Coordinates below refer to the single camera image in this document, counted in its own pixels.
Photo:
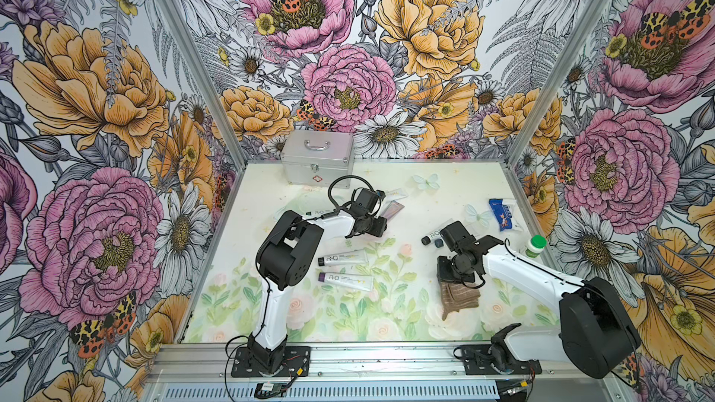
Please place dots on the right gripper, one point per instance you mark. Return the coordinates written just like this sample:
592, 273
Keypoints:
443, 274

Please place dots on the pink cap toothpaste tube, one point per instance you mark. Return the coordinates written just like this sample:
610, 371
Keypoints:
396, 195

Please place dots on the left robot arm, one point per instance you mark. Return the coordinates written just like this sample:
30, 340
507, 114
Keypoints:
285, 258

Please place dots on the green cap white bottle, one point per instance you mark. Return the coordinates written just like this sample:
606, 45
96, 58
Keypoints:
535, 246

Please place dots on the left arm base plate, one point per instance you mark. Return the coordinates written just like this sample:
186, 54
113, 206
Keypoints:
289, 361

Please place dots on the metallic pink toothpaste tube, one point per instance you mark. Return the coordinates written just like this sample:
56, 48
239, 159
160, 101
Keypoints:
392, 209

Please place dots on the silver metal first-aid case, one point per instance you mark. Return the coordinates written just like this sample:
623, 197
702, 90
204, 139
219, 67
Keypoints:
317, 158

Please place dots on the black cap toothpaste tube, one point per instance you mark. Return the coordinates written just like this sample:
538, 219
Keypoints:
432, 235

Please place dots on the blue bandage packet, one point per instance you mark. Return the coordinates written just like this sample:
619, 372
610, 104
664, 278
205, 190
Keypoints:
502, 210

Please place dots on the dark green cap toothpaste tube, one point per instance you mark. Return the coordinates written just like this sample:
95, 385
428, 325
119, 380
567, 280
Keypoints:
317, 214

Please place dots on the aluminium front rail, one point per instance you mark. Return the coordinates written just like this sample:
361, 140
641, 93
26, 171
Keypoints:
369, 371

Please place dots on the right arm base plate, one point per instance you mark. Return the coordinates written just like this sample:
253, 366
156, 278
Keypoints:
493, 360

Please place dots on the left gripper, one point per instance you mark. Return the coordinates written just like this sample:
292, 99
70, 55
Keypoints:
379, 228

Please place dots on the purple cap toothpaste tube lower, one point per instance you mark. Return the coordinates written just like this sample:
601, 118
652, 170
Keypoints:
355, 282

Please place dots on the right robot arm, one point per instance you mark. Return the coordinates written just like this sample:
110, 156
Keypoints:
595, 333

